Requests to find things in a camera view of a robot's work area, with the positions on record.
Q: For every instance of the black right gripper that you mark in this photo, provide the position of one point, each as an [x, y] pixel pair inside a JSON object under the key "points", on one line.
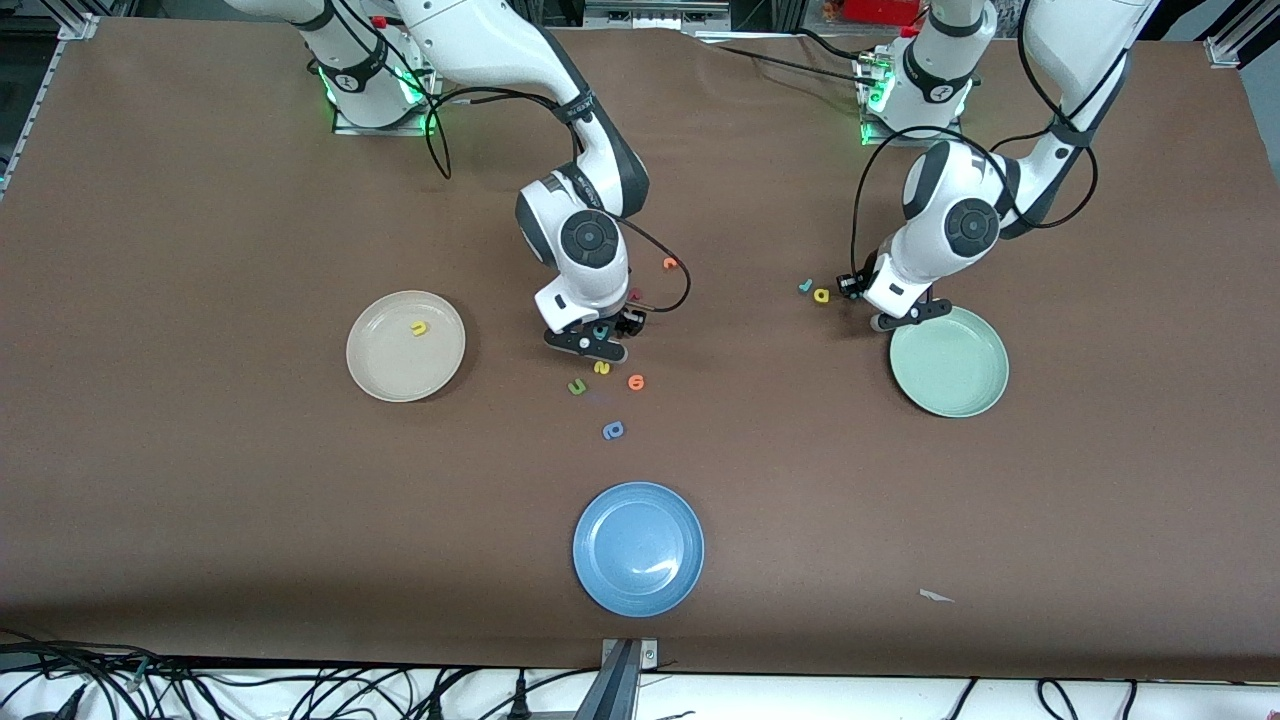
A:
{"points": [[627, 322]]}

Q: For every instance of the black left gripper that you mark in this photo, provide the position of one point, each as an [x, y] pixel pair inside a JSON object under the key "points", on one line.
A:
{"points": [[859, 284]]}

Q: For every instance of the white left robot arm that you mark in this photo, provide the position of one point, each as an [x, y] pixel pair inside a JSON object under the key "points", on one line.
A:
{"points": [[970, 225]]}

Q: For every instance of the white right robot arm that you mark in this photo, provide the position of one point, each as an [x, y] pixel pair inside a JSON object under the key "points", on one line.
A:
{"points": [[480, 40]]}

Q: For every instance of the blue foam letter a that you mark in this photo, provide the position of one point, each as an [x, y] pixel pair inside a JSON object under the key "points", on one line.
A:
{"points": [[613, 430]]}

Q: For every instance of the pale green plate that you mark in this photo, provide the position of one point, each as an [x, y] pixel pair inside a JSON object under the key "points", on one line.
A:
{"points": [[949, 361]]}

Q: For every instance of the blue plate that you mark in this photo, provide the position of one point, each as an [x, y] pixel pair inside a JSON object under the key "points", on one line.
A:
{"points": [[638, 549]]}

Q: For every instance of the beige brown plate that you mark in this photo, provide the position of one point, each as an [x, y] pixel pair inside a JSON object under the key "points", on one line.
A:
{"points": [[405, 346]]}

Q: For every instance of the red box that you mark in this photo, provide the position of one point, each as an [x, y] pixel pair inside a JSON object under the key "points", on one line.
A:
{"points": [[880, 10]]}

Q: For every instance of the white paper scrap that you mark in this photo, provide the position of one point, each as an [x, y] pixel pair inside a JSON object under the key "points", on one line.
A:
{"points": [[933, 596]]}

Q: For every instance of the brown table cover sheet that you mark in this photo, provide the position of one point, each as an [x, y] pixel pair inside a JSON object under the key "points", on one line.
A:
{"points": [[200, 500]]}

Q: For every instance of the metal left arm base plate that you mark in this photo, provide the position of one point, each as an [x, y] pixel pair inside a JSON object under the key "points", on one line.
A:
{"points": [[955, 140]]}

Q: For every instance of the grey metal frame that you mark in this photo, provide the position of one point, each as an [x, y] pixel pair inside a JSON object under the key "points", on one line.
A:
{"points": [[650, 15]]}

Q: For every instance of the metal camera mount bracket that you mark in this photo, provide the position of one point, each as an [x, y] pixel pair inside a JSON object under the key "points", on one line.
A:
{"points": [[650, 655]]}

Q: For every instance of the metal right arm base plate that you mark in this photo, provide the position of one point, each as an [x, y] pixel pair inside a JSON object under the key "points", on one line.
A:
{"points": [[345, 125]]}

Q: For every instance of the dark camera mount pole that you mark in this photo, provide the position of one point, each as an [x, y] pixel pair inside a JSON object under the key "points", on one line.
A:
{"points": [[612, 695]]}

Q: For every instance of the aluminium frame profile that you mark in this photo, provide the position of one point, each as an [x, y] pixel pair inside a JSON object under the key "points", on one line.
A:
{"points": [[80, 27], [1225, 48]]}

